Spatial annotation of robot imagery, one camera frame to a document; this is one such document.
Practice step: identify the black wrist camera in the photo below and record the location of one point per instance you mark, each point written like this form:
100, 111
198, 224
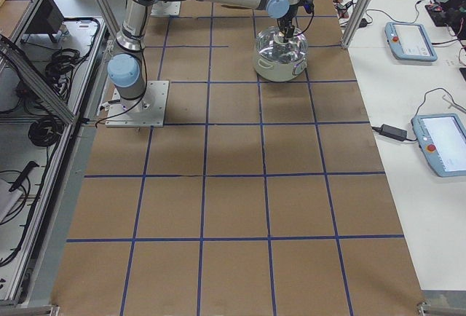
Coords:
308, 6

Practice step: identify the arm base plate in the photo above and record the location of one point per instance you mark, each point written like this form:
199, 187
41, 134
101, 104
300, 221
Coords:
166, 9
150, 112

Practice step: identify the far blue teach pendant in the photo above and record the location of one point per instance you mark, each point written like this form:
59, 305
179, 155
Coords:
409, 42

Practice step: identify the black power adapter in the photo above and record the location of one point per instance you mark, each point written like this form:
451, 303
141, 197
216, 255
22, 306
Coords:
393, 132

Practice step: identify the blue teach pendant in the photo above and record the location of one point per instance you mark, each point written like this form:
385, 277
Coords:
409, 42
441, 138

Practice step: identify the aluminium frame post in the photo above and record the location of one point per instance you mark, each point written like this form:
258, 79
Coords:
354, 22

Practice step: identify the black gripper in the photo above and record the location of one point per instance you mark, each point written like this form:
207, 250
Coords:
286, 23

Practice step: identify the near blue teach pendant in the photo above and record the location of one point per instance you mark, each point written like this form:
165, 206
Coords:
441, 138

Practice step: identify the glass pot lid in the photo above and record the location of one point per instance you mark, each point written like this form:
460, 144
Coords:
272, 45

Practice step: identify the pale green steel pot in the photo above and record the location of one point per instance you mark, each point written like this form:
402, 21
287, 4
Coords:
277, 72

